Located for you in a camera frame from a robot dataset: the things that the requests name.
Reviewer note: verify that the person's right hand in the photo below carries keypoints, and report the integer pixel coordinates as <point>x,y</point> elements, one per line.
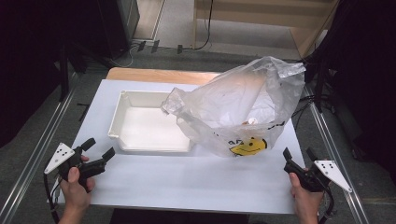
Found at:
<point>306,202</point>

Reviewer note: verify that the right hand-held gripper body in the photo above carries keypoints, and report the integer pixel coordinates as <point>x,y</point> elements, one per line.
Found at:
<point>306,179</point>

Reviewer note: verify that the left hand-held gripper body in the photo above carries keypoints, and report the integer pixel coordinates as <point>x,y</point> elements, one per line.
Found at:
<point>90,169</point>

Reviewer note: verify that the clear plastic bag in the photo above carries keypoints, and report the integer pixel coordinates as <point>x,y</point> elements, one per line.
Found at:
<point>230,99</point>

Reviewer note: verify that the person's left hand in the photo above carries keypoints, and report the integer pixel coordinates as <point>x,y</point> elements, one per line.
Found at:
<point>76,194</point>

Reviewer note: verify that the wooden table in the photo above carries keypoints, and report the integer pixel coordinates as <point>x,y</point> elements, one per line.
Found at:
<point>155,75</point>

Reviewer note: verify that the metal floor rail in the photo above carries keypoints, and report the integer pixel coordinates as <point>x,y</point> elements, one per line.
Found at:
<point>34,161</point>
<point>336,155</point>

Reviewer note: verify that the black cabinet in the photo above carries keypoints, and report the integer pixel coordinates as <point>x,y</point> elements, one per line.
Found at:
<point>120,25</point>

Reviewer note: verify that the light wooden shelf frame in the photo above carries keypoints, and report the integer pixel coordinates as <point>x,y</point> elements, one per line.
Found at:
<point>305,34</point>

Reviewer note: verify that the white plastic bin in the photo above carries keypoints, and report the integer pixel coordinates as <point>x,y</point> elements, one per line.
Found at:
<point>149,127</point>

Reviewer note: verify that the black metal stand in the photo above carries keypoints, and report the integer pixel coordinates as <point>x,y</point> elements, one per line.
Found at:
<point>63,74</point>

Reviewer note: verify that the black curtain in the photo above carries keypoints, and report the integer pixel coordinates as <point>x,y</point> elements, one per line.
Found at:
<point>28,62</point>
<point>367,77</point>

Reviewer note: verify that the black tripod stand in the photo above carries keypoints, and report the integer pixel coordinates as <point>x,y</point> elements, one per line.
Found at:
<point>320,81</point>

